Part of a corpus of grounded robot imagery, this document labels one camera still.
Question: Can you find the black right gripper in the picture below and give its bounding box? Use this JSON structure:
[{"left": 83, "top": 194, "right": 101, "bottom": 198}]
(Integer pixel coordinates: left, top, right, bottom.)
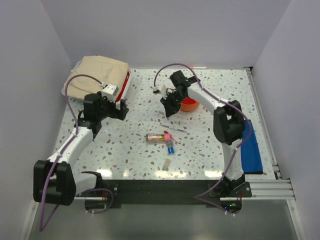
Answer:
[{"left": 161, "top": 90, "right": 188, "bottom": 117}]

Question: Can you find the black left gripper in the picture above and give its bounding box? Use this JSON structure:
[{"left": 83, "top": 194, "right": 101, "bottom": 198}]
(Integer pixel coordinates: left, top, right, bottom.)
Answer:
[{"left": 96, "top": 91, "right": 129, "bottom": 121}]

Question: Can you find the peach tip white marker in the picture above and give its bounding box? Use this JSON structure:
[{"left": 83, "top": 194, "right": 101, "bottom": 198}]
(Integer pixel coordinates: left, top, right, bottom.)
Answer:
[{"left": 190, "top": 66, "right": 208, "bottom": 70}]

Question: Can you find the blue cap grey glue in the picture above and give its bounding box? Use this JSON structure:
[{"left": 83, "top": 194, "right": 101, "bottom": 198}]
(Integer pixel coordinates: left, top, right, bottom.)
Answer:
[{"left": 166, "top": 140, "right": 175, "bottom": 155}]

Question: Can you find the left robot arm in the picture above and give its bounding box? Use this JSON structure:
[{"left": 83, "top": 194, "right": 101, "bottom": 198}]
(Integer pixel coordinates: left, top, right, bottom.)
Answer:
[{"left": 33, "top": 92, "right": 129, "bottom": 206}]

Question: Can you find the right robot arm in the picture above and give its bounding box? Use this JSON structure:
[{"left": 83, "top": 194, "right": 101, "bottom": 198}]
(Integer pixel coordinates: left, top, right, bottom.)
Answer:
[{"left": 160, "top": 70, "right": 246, "bottom": 197}]

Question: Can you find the orange round organizer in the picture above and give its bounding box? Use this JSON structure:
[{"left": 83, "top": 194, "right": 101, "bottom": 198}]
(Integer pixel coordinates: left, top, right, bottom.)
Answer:
[{"left": 180, "top": 97, "right": 200, "bottom": 112}]

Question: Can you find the red white tray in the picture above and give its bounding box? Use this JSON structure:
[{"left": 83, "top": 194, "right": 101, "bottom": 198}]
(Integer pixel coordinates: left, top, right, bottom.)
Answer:
[{"left": 116, "top": 69, "right": 132, "bottom": 103}]

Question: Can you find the clear purple gel pen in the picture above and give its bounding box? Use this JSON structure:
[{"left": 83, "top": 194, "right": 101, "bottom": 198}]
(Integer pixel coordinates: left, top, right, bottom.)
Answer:
[{"left": 160, "top": 124, "right": 187, "bottom": 133}]

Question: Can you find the red white eraser pen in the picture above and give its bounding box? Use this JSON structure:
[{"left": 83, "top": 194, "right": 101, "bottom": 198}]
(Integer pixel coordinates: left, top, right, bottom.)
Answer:
[{"left": 164, "top": 130, "right": 181, "bottom": 144}]

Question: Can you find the beige cloth bag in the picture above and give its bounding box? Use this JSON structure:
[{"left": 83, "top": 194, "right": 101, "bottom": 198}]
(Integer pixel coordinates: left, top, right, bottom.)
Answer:
[{"left": 62, "top": 55, "right": 129, "bottom": 100}]

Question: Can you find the pink cap clear tube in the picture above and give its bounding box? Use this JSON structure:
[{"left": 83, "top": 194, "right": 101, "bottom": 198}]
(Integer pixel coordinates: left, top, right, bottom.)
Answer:
[{"left": 145, "top": 133, "right": 172, "bottom": 144}]

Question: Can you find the small beige eraser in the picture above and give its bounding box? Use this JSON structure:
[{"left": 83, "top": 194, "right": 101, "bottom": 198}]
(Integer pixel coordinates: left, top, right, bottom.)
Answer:
[{"left": 162, "top": 159, "right": 171, "bottom": 171}]

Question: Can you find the blue cloth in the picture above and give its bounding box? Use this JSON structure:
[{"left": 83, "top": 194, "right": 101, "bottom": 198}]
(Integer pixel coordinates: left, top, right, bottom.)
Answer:
[{"left": 240, "top": 120, "right": 263, "bottom": 175}]

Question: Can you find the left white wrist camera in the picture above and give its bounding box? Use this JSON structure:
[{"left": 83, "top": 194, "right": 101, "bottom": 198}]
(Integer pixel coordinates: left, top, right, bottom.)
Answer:
[{"left": 101, "top": 83, "right": 120, "bottom": 102}]

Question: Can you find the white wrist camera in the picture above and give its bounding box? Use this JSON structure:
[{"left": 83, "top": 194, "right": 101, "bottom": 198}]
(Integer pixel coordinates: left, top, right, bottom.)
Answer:
[
  {"left": 152, "top": 85, "right": 168, "bottom": 99},
  {"left": 101, "top": 83, "right": 120, "bottom": 102}
]

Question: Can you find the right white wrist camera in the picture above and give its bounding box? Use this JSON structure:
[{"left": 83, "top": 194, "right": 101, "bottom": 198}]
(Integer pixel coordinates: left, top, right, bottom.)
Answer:
[{"left": 152, "top": 85, "right": 168, "bottom": 99}]

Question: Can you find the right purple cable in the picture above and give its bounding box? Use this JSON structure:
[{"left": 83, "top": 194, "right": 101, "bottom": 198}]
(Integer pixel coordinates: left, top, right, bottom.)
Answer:
[{"left": 152, "top": 62, "right": 253, "bottom": 210}]

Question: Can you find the purple cable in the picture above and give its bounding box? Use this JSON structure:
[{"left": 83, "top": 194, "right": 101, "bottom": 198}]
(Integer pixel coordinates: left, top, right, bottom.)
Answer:
[
  {"left": 39, "top": 74, "right": 107, "bottom": 232},
  {"left": 152, "top": 62, "right": 253, "bottom": 210}
]

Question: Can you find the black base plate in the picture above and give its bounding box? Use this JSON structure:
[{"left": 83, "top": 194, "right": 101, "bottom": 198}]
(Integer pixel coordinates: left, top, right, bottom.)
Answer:
[{"left": 74, "top": 178, "right": 251, "bottom": 210}]

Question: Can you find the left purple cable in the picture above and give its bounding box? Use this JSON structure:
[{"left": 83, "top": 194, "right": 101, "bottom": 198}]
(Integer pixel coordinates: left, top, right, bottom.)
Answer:
[{"left": 39, "top": 74, "right": 107, "bottom": 232}]

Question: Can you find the aluminium frame rail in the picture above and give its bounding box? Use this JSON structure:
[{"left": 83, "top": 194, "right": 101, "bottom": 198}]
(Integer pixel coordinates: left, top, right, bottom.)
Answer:
[{"left": 25, "top": 68, "right": 297, "bottom": 240}]

